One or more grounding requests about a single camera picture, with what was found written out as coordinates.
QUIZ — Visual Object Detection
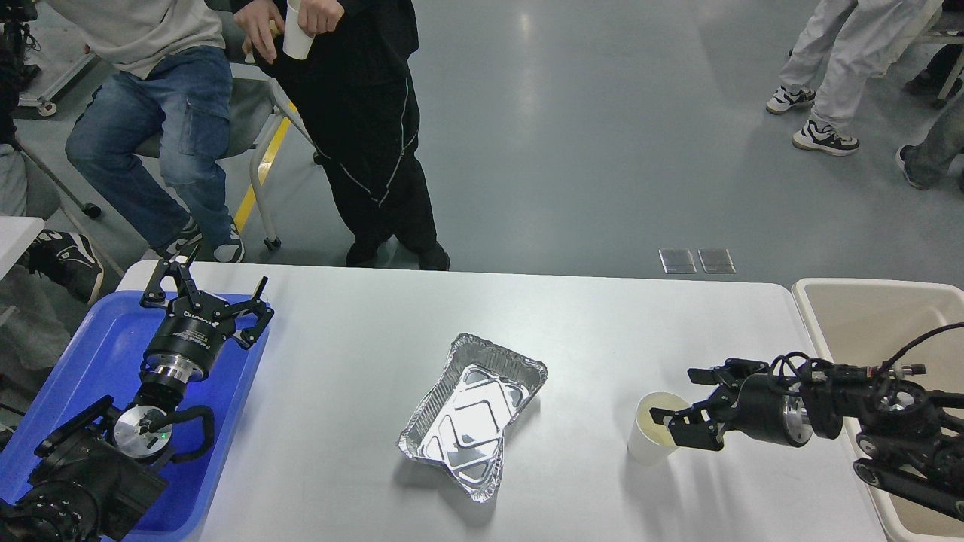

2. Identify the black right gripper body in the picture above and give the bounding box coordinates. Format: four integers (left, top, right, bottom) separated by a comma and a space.
715, 370, 813, 447

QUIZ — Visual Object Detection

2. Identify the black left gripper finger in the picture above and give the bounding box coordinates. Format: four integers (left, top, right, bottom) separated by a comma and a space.
139, 256, 200, 311
226, 277, 274, 350

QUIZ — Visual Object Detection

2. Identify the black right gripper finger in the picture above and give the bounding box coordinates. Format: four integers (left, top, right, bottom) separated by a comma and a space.
686, 358, 769, 388
650, 403, 725, 452

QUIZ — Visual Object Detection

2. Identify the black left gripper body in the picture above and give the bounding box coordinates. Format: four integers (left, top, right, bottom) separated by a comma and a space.
142, 299, 239, 380

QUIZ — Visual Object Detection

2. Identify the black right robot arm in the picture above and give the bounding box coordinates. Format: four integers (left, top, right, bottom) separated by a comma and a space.
647, 325, 963, 520

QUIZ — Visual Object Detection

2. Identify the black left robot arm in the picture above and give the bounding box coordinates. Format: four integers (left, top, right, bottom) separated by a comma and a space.
2, 261, 274, 541

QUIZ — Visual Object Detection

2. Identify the blue plastic tray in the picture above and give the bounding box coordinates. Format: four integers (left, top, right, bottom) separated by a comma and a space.
1, 291, 269, 541

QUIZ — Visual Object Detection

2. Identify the black sneaker at left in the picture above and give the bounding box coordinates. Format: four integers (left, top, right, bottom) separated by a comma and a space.
26, 229, 105, 305

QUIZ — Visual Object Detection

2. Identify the right metal floor plate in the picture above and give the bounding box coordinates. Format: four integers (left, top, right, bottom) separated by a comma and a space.
697, 249, 737, 274

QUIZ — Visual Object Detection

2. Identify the metal floor plate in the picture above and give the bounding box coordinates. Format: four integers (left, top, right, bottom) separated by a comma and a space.
660, 249, 697, 275
697, 249, 737, 274

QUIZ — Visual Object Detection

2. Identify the left metal floor plate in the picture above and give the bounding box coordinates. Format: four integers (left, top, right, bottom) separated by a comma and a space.
660, 249, 697, 275

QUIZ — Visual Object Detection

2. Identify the white side table edge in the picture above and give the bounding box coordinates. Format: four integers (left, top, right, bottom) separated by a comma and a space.
0, 216, 45, 280

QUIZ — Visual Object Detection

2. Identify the seated person in jeans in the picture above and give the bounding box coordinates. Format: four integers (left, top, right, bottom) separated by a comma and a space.
50, 1, 245, 262

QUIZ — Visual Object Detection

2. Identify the grey wheeled chair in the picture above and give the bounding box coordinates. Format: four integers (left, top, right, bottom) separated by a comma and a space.
151, 0, 326, 251

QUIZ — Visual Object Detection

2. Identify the aluminium foil tray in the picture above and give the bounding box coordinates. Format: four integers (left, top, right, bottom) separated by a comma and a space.
397, 333, 548, 504

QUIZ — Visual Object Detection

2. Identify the standing person in black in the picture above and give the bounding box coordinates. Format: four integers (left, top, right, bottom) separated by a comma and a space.
230, 1, 450, 271

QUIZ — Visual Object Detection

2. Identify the small white paper cup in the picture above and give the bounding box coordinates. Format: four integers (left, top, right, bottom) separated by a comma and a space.
282, 0, 314, 59

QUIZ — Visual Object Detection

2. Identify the grey trouser leg right edge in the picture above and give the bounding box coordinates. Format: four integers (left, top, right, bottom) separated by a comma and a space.
895, 96, 963, 190

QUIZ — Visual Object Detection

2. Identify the person in white trousers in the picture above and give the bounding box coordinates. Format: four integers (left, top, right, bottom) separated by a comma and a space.
767, 1, 935, 157

